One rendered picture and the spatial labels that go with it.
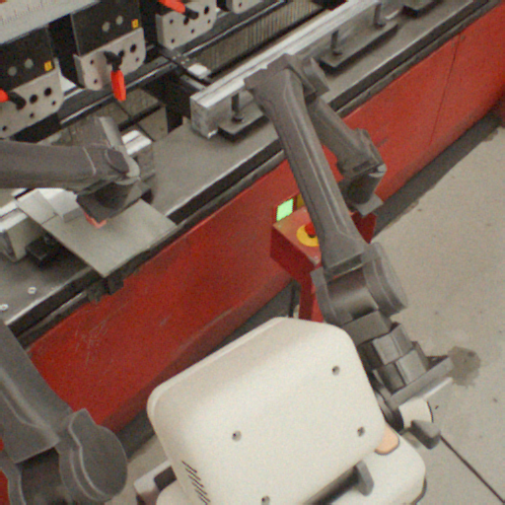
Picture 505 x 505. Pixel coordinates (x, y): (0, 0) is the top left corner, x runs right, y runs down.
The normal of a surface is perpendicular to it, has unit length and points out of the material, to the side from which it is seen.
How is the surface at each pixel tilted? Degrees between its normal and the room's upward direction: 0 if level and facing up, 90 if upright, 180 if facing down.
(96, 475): 57
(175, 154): 0
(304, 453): 47
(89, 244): 0
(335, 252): 41
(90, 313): 90
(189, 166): 0
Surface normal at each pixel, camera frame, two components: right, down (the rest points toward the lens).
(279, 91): -0.43, -0.15
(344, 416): 0.45, 0.00
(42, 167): 0.87, -0.38
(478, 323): 0.02, -0.66
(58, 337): 0.73, 0.52
